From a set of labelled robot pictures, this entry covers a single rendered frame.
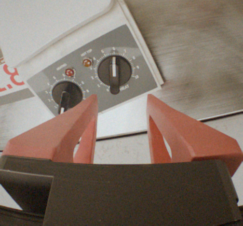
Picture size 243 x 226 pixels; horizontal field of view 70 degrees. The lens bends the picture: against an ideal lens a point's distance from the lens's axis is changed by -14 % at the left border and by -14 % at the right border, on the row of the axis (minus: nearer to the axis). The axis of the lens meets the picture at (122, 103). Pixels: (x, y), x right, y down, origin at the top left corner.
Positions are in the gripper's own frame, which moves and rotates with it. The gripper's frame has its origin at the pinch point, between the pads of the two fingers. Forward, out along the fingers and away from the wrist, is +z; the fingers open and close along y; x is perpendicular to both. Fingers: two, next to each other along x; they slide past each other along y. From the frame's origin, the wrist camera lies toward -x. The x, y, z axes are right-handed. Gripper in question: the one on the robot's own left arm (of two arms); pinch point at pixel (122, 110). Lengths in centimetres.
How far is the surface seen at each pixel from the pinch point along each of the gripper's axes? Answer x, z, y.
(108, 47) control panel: -1.5, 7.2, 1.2
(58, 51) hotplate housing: -1.1, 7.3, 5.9
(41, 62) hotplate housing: -0.2, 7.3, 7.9
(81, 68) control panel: 0.6, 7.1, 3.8
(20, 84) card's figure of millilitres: 5.3, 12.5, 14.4
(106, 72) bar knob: 0.9, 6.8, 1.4
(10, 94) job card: 7.3, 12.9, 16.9
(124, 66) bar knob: 0.4, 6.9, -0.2
